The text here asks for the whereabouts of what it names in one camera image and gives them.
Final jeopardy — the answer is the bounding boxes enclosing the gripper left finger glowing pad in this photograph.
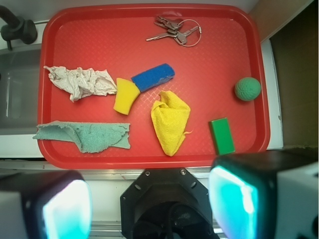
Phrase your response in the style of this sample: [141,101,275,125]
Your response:
[0,170,93,239]

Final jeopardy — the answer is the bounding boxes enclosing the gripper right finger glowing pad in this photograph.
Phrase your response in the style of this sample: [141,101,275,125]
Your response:
[208,150,319,239]

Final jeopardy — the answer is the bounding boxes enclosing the green rectangular block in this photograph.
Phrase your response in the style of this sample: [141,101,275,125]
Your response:
[209,118,235,155]

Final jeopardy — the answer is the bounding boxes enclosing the teal green cloth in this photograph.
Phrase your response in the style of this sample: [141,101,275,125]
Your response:
[33,121,131,153]

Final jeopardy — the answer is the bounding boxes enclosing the green dimpled ball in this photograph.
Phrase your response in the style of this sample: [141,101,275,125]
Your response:
[234,77,261,102]

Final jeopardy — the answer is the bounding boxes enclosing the crumpled white paper towel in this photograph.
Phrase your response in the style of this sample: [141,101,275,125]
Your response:
[43,66,118,102]

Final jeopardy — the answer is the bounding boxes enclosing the yellow folded cloth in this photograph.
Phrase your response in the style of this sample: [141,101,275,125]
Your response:
[151,91,191,156]

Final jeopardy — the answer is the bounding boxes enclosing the yellow sponge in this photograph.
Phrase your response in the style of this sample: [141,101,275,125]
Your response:
[113,78,141,115]

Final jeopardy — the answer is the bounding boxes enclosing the red plastic tray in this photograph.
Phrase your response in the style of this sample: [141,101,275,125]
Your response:
[38,4,270,169]

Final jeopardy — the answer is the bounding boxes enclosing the blue sponge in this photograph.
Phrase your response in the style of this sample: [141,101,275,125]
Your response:
[132,63,175,92]

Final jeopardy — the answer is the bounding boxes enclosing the black faucet fixture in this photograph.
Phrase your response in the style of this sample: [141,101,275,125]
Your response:
[0,5,38,51]

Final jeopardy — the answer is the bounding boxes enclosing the black octagonal mount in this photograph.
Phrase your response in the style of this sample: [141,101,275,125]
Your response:
[120,168,219,239]

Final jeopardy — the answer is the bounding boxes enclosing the silver keys on ring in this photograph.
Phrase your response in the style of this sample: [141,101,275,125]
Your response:
[146,16,202,47]

